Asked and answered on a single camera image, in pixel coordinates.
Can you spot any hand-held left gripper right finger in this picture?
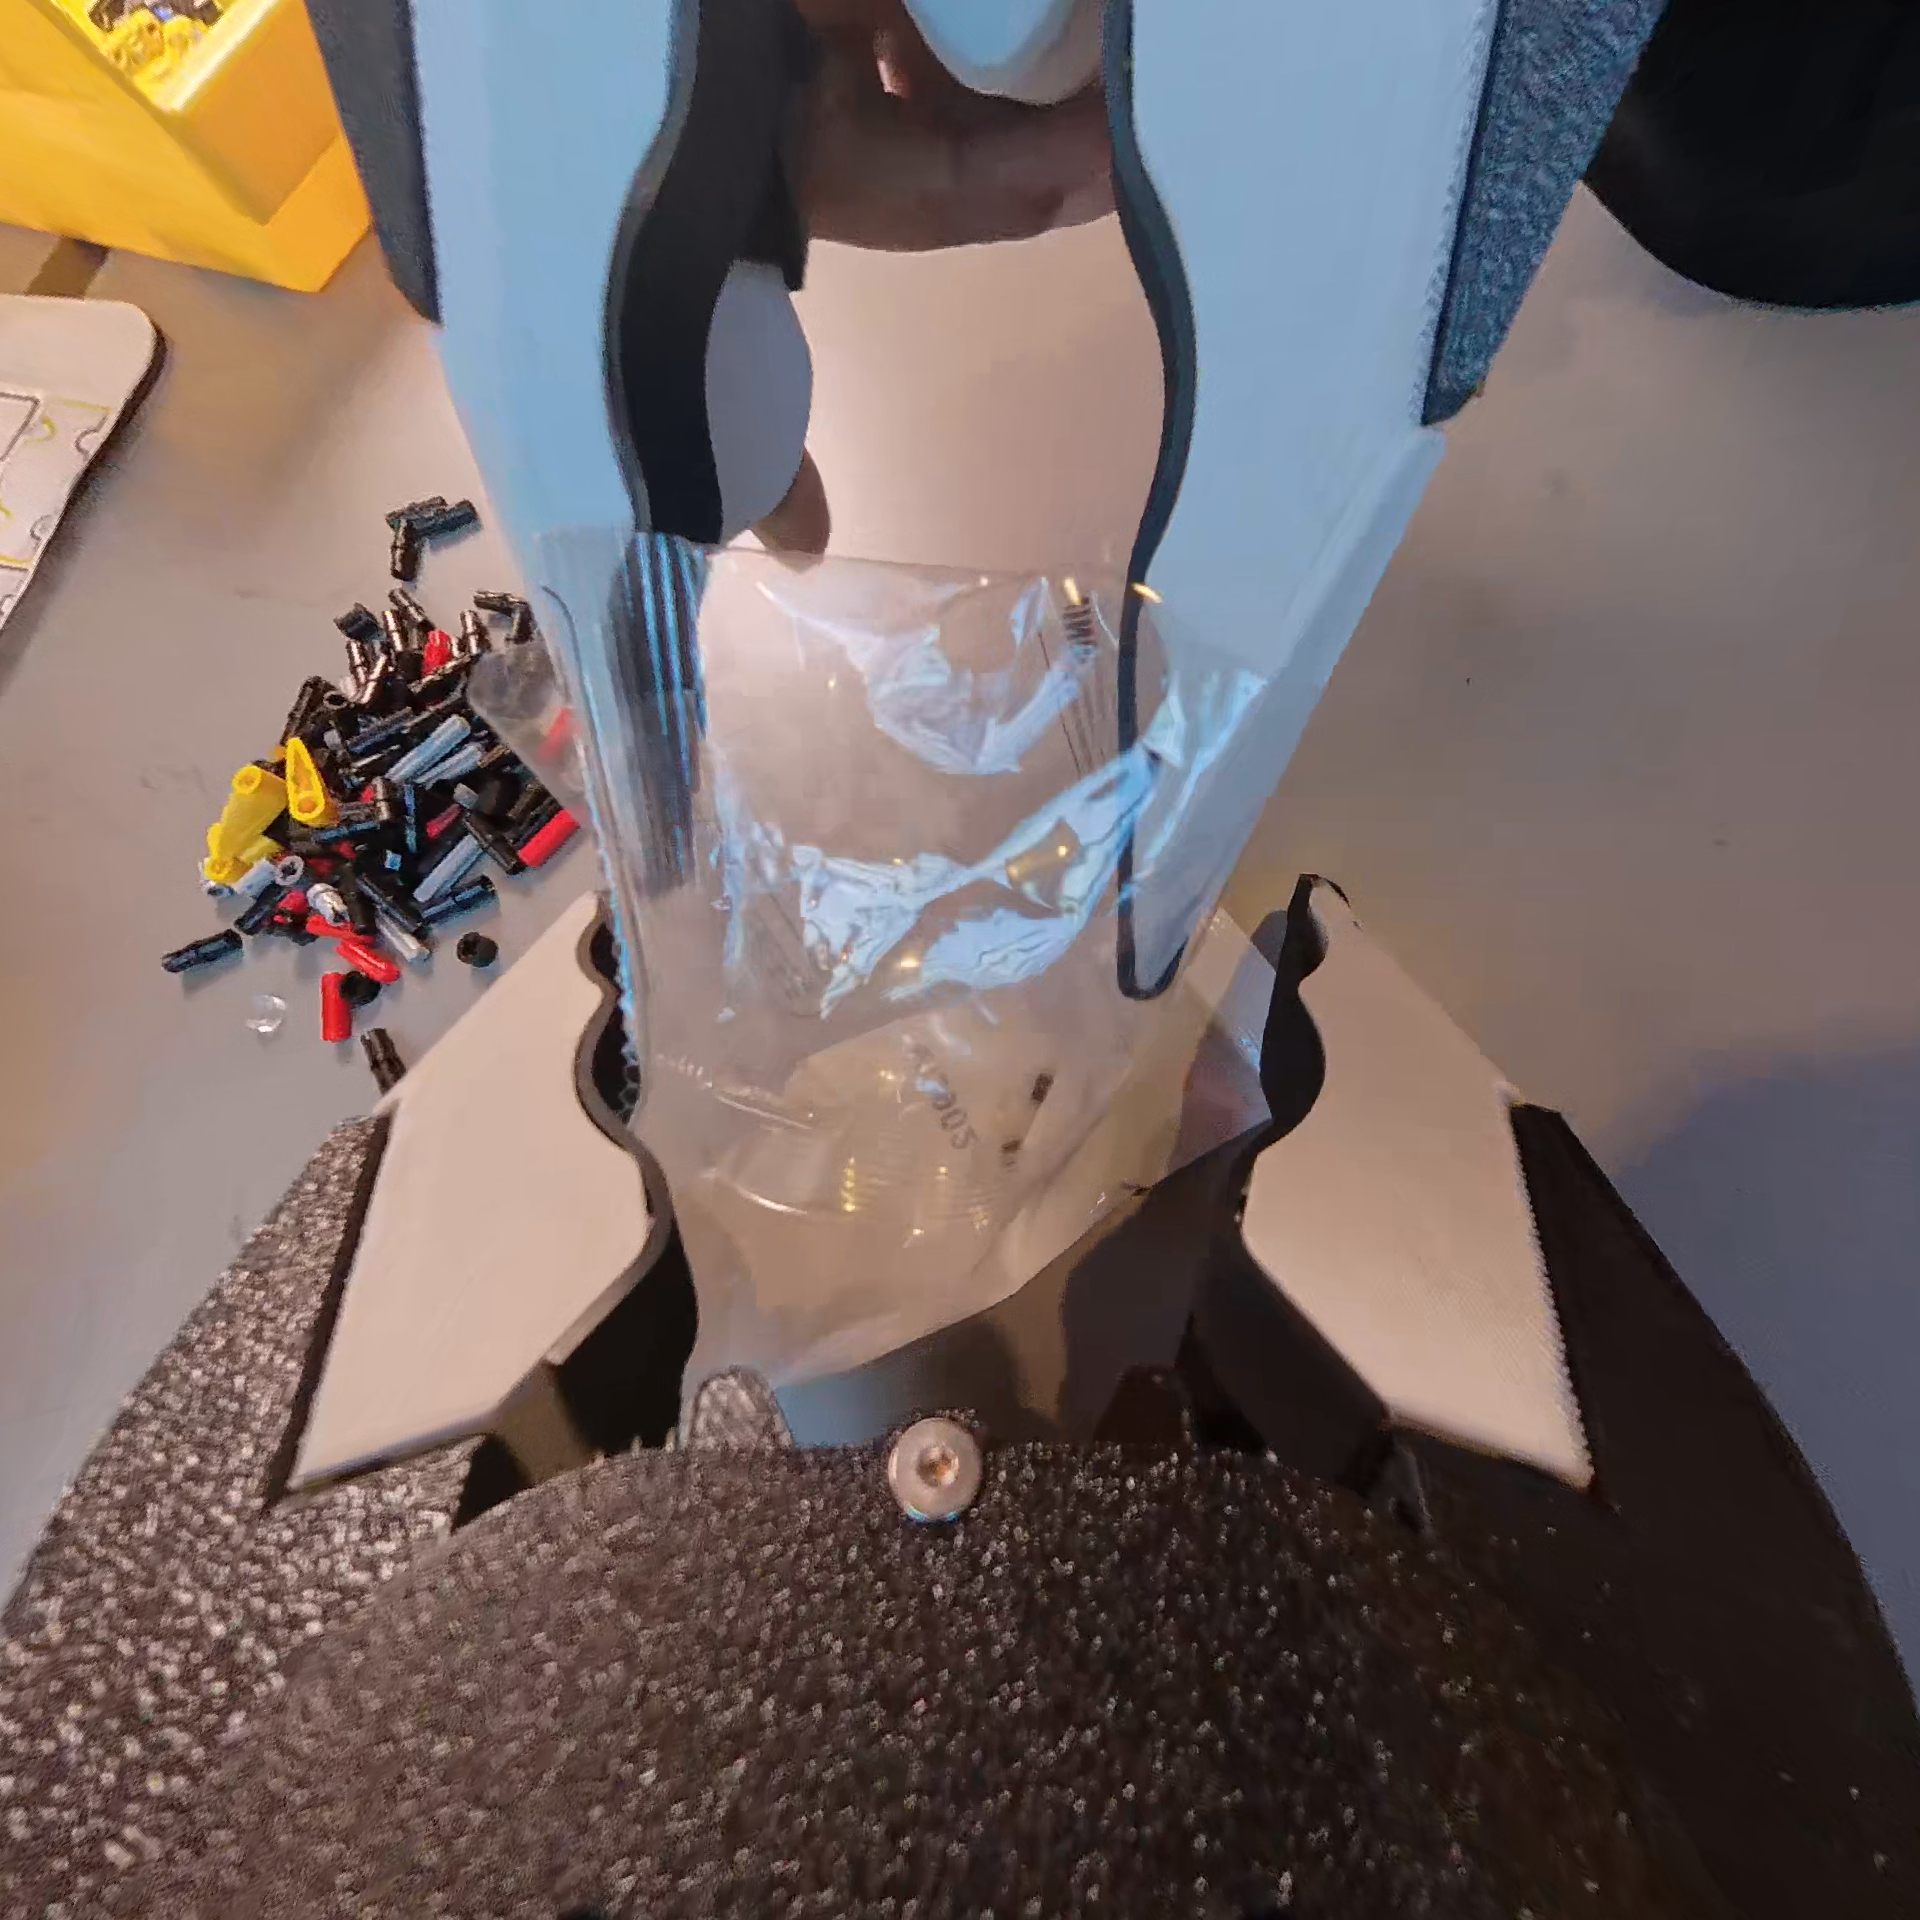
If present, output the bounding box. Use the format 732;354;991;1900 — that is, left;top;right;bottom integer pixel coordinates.
1196;872;1598;1497

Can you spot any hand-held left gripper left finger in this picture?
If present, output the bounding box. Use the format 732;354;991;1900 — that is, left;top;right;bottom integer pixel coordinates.
276;910;705;1497

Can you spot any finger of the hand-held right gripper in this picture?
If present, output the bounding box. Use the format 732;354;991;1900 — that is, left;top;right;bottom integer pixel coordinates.
415;0;819;938
1094;0;1502;1009

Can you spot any pile of mixed small plastic parts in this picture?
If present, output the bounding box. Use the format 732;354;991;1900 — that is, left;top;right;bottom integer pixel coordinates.
159;496;590;1091

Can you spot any clear plastic bag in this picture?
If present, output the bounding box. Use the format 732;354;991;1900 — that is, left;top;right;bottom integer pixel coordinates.
541;526;1297;1385

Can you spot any grey desk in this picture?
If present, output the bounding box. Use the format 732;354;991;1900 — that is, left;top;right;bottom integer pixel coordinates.
0;180;1920;1683

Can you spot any person's right hand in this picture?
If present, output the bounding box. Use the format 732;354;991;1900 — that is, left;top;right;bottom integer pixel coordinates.
787;0;1137;266

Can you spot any black armrest pad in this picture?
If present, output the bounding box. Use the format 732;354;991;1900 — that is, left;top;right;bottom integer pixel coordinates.
1585;0;1920;310

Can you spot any yellow storage bin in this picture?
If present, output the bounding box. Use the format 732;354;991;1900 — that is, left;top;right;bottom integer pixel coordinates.
0;0;379;297

